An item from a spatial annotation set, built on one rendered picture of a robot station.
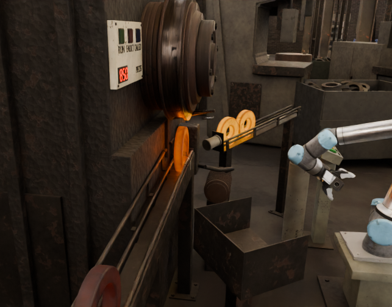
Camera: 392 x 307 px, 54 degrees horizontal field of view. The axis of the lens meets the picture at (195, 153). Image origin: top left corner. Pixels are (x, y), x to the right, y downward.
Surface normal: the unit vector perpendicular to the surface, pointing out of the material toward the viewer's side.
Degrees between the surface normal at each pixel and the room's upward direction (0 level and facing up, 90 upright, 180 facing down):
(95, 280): 11
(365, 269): 0
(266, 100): 90
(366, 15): 90
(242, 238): 5
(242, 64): 90
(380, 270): 0
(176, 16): 51
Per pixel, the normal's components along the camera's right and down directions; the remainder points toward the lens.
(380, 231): -0.49, 0.34
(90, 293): -0.04, -0.73
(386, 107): 0.12, 0.31
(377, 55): -0.98, 0.04
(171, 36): -0.12, -0.07
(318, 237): -0.14, 0.30
